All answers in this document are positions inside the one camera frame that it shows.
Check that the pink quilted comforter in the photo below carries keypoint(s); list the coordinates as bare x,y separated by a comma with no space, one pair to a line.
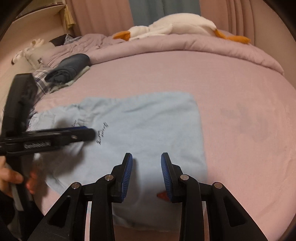
101,48

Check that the plaid pillow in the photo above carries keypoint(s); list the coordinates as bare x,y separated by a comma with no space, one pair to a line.
43,89

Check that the dark folded jeans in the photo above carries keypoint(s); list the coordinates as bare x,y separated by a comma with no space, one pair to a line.
68,69

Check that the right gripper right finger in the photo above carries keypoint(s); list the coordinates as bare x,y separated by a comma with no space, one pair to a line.
227,219

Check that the light blue denim pants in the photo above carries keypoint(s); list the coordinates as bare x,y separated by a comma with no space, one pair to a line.
145,126

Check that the person left hand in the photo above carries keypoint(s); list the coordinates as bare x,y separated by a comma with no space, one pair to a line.
9,177

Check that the pink bed sheet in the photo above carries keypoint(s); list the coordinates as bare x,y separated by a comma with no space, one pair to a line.
247,113

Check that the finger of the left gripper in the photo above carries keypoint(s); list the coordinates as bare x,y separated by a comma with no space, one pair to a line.
73,129
83,136

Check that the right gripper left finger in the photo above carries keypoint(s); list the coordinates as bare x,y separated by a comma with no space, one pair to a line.
66,220

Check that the pink and blue curtain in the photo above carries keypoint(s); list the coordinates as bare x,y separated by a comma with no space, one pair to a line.
110,17

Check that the wooden shelf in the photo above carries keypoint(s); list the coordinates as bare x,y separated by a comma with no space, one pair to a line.
46,23

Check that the pale green folded garment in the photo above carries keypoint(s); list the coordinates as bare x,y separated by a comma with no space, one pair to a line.
60,86

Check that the white goose plush toy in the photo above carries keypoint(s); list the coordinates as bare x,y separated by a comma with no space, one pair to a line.
180,23

